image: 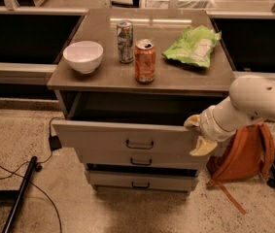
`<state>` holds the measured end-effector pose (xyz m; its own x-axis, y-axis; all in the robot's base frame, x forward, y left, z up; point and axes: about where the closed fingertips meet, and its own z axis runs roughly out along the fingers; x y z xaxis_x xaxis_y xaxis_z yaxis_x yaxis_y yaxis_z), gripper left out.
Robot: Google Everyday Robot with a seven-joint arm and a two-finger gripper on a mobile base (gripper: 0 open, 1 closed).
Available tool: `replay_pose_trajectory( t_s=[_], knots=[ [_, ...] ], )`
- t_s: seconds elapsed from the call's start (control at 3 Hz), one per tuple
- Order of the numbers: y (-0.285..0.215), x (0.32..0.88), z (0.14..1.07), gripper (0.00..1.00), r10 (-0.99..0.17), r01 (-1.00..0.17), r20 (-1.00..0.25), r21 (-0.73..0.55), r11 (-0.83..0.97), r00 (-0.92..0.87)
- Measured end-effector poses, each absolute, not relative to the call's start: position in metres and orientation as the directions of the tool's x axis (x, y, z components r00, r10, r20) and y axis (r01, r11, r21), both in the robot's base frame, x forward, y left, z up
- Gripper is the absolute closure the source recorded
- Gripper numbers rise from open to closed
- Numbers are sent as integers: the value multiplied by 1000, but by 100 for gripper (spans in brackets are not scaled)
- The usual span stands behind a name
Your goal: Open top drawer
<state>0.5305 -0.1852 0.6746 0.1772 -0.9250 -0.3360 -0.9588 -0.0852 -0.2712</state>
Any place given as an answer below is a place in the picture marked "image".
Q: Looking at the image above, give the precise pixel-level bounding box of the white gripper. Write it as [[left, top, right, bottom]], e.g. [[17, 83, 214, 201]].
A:
[[184, 106, 237, 157]]

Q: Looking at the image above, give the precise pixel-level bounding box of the grey top drawer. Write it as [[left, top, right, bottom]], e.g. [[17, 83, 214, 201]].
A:
[[53, 120, 201, 154]]

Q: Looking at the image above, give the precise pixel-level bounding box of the grey drawer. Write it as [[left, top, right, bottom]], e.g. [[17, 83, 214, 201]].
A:
[[53, 120, 201, 154], [86, 171, 198, 192], [78, 152, 208, 169]]

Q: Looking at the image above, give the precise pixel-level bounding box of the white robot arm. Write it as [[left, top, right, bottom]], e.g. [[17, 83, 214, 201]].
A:
[[184, 75, 275, 156]]

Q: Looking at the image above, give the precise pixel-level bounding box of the grey drawer cabinet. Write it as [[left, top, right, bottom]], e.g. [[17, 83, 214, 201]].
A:
[[47, 8, 237, 194]]

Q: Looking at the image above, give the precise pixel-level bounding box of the grey bottom drawer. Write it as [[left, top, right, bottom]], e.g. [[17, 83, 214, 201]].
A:
[[86, 171, 198, 192]]

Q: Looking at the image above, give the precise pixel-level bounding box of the grey middle drawer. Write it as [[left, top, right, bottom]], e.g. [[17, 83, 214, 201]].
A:
[[78, 152, 208, 169]]

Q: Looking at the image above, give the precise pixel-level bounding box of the orange backpack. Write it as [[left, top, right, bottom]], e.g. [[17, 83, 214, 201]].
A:
[[206, 122, 275, 215]]

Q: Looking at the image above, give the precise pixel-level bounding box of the green chip bag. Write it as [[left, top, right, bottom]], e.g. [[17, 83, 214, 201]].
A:
[[162, 25, 222, 68]]

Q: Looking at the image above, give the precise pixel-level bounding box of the orange soda can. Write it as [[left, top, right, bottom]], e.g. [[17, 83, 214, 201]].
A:
[[134, 39, 156, 83]]

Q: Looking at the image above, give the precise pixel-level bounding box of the silver green drink can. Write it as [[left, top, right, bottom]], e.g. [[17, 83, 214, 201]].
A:
[[117, 20, 133, 63]]

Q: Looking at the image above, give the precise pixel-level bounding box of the white bowl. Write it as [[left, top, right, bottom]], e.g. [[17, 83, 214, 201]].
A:
[[63, 41, 103, 74]]

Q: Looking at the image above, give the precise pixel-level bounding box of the black power adapter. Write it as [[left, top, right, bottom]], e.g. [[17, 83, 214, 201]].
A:
[[49, 136, 61, 151]]

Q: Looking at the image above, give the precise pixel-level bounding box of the black metal floor bar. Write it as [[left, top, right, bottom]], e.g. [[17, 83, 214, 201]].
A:
[[2, 156, 37, 233]]

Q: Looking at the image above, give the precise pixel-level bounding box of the black floor cable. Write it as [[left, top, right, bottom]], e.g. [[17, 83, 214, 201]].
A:
[[0, 116, 63, 233]]

